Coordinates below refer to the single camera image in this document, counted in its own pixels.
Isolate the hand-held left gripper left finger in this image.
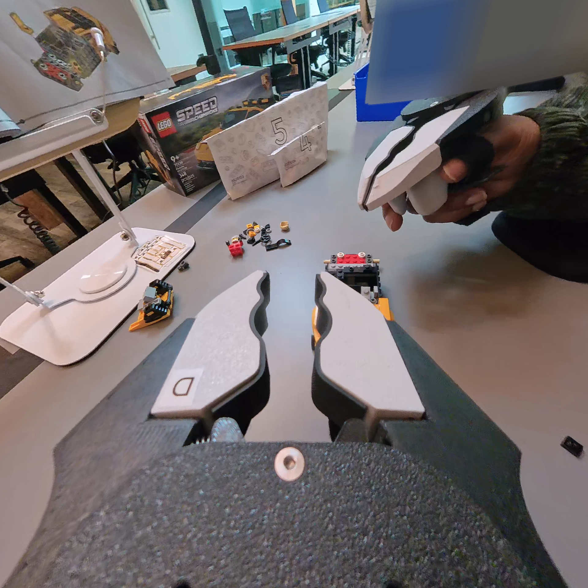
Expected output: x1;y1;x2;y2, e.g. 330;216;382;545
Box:
150;270;272;437

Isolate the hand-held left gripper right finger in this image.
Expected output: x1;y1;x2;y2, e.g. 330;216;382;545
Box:
311;273;426;442

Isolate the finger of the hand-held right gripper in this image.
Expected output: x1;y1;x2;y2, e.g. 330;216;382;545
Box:
357;125;416;205
363;107;470;213

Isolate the yellow lego car roof section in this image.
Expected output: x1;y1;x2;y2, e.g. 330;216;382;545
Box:
129;279;175;332

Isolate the yellow lego car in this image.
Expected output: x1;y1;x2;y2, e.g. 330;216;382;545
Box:
312;252;395;350

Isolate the person's right forearm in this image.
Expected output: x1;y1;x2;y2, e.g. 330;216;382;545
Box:
494;73;588;221

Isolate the pile of small lego pieces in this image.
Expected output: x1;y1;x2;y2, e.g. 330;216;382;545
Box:
241;221;275;244

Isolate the black lego box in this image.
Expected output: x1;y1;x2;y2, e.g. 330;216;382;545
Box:
138;66;276;197

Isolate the open lego instruction booklet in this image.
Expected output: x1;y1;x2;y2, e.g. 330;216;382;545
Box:
0;0;175;131

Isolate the blue plastic bin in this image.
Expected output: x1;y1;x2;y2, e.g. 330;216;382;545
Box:
355;62;412;122

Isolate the small white printed paper bag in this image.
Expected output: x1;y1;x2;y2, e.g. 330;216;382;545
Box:
269;122;328;188

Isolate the sticker sheet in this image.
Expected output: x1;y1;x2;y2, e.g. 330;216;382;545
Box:
131;236;187;272

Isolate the large white printed paper bag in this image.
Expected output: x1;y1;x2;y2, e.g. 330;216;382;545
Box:
207;82;329;200

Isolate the long wooden office table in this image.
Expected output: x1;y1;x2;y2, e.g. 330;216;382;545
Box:
223;5;361;62

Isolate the black office chair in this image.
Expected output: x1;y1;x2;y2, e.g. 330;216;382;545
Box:
224;7;256;42

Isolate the brown wooden desk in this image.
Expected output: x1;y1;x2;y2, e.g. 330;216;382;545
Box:
0;64;207;230

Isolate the black coiled cable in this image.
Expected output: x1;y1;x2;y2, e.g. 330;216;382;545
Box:
18;207;60;254

